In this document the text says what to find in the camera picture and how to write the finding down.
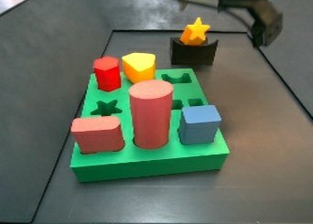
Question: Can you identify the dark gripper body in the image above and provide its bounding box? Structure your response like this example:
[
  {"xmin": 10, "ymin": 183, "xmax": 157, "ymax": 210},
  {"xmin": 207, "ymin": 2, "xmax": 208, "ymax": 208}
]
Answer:
[{"xmin": 218, "ymin": 0, "xmax": 282, "ymax": 48}]

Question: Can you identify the orange star prism block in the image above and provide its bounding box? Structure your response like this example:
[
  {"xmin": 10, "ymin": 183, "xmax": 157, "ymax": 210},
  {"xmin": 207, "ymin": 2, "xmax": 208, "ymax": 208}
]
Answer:
[{"xmin": 179, "ymin": 17, "xmax": 210, "ymax": 46}]

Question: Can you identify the black curved fixture stand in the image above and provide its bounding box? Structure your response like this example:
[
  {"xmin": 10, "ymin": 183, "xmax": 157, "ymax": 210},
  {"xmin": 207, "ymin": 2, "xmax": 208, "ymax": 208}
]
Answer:
[{"xmin": 170, "ymin": 37, "xmax": 219, "ymax": 65}]

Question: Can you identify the yellow pentagon block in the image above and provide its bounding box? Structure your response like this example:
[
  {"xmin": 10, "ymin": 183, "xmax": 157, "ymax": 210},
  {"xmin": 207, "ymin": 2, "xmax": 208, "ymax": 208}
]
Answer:
[{"xmin": 121, "ymin": 52, "xmax": 156, "ymax": 83}]

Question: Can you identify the blue square block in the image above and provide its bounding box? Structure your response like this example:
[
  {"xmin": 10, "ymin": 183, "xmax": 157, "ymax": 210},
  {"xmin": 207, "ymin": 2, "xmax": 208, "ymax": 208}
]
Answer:
[{"xmin": 178, "ymin": 105, "xmax": 220, "ymax": 145}]

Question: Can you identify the tall red cylinder block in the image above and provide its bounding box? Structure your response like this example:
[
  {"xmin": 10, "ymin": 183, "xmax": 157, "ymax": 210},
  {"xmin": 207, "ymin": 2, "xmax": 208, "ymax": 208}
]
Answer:
[{"xmin": 128, "ymin": 80, "xmax": 174, "ymax": 150}]

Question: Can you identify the red hexagon block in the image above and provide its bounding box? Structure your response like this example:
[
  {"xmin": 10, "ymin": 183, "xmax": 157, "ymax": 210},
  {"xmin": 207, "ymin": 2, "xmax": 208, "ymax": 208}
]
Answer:
[{"xmin": 92, "ymin": 56, "xmax": 120, "ymax": 92}]

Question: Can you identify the red half-round block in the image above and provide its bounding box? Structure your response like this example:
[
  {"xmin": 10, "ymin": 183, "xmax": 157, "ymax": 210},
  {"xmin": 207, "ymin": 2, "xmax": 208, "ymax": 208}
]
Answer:
[{"xmin": 71, "ymin": 116, "xmax": 124, "ymax": 155}]

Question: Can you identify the green shape sorter base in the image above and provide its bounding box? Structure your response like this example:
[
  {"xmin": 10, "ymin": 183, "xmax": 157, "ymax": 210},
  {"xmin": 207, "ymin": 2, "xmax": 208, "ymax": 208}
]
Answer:
[{"xmin": 69, "ymin": 69, "xmax": 228, "ymax": 182}]

